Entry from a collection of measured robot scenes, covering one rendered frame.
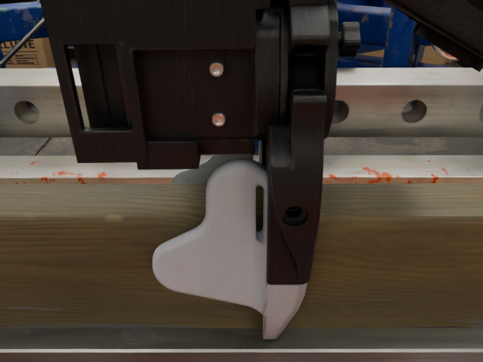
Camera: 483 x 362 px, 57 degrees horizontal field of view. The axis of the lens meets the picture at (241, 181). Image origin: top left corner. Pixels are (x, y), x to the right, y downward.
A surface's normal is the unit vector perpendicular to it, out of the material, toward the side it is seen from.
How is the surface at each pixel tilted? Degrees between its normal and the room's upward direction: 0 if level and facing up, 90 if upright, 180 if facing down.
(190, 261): 84
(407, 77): 0
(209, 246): 84
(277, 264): 87
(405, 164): 0
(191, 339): 0
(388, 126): 90
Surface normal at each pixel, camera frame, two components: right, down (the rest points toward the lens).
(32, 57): 0.02, 0.51
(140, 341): 0.00, -0.86
